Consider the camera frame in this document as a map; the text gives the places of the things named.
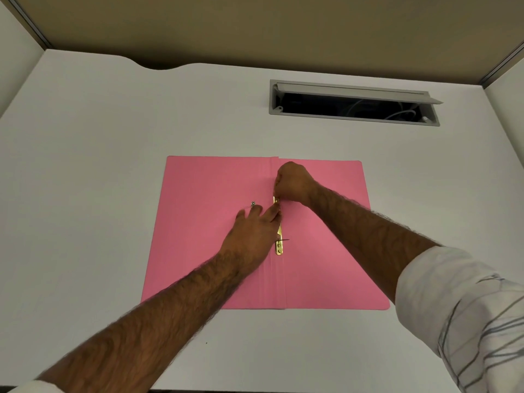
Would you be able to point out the person's right hand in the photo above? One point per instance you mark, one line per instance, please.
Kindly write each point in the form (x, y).
(297, 182)

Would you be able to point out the person's left hand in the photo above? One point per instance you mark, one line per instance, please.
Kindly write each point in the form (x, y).
(251, 237)

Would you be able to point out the person's left little finger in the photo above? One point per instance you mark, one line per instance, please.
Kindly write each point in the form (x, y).
(240, 217)

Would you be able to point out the person's right fingers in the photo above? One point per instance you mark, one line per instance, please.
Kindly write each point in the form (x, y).
(280, 186)

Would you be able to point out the gold metal file fastener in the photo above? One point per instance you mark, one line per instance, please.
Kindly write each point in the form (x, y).
(279, 246)

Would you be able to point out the person's right forearm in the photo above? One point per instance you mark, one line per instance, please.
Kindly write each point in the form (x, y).
(368, 237)

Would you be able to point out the person's left forearm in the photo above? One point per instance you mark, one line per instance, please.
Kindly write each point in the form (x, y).
(155, 323)

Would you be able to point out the pink paper file folder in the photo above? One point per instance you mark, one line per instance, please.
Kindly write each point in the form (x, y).
(204, 192)

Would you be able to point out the beige partition panel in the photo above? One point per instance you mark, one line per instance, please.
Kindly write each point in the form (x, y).
(266, 32)

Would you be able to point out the white grey-striped shirt sleeve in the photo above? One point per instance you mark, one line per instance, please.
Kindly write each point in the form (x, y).
(470, 315)

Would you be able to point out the grey partition frame post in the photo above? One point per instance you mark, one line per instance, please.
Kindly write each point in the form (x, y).
(28, 22)
(502, 65)

